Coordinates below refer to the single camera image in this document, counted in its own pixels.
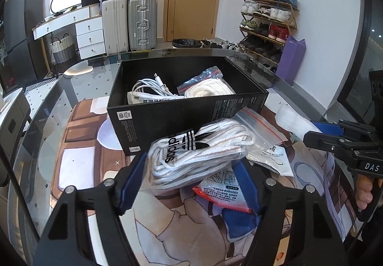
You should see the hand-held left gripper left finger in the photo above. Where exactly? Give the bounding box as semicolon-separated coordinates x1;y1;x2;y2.
31;152;148;266

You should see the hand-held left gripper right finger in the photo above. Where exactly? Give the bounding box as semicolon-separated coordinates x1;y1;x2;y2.
233;161;350;266

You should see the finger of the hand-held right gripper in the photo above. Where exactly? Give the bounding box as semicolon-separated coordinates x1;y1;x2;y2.
310;120;374;142
303;131;364;162

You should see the red-edged white packet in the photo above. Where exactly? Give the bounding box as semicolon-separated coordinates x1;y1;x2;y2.
191;166;252;213

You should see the bag of white shoelaces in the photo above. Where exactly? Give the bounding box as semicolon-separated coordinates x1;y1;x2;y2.
148;107;289;195

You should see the black cardboard box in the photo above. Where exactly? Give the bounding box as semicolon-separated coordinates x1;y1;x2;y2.
107;56;269;156

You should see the white printed medicine packet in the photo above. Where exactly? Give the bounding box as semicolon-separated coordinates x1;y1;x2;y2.
127;91;180;105
248;143;294;177

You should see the white cable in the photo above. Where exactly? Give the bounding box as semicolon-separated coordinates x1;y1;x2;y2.
132;73;183;99

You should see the bag of cream laces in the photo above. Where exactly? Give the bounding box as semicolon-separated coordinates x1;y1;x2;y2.
176;66;237;98

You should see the person's right hand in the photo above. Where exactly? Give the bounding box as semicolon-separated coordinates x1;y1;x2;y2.
356;178;374;210

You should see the white foam wrap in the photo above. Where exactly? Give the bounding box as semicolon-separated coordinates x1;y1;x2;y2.
275;103;322;135

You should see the printed cartoon table mat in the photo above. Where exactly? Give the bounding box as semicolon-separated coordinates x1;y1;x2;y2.
49;95;360;266

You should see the purple bag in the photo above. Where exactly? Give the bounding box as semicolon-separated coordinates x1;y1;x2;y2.
275;35;306;85

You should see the black framed glass door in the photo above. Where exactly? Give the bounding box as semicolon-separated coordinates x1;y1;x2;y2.
337;0;383;123

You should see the metal shoe rack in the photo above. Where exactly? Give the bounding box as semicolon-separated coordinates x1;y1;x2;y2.
238;0;300;72

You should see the shoe rack with shoes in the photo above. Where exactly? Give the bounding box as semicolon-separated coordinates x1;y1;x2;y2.
239;0;300;69

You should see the patterned floor rug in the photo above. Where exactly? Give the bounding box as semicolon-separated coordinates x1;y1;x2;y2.
22;53;120;111

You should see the scattered sneakers group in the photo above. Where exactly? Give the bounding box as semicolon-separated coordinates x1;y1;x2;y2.
199;39;240;51

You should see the black trash bin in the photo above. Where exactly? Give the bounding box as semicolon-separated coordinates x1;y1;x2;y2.
172;39;202;49

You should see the woven basket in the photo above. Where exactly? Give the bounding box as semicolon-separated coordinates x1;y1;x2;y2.
49;34;75;64

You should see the white dresser desk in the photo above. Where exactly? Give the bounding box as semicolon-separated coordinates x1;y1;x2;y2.
32;4;107;60

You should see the white suitcase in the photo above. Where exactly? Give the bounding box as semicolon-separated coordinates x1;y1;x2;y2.
102;0;129;55

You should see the silver suitcase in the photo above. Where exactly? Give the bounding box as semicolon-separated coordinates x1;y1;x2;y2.
128;0;158;51

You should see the black fridge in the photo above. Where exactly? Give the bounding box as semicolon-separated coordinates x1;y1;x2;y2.
3;0;47;87

